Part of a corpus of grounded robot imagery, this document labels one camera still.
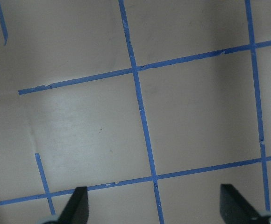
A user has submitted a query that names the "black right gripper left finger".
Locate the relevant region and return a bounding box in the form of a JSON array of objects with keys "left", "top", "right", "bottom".
[{"left": 57, "top": 187, "right": 89, "bottom": 224}]

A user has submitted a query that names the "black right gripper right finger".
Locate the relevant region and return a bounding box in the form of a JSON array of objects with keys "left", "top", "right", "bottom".
[{"left": 220, "top": 184, "right": 261, "bottom": 224}]

